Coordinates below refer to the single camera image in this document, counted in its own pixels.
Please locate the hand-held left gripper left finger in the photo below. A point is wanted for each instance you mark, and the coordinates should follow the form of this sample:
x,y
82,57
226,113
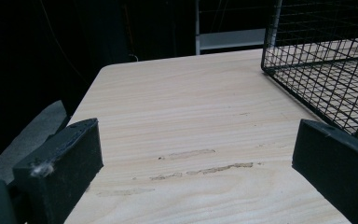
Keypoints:
x,y
62,168

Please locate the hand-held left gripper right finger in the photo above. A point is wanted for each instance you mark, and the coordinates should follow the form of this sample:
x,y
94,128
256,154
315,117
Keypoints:
x,y
338,161

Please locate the grey metal stand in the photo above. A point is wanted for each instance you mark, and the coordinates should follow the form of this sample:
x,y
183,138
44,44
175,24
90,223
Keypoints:
x,y
227,37

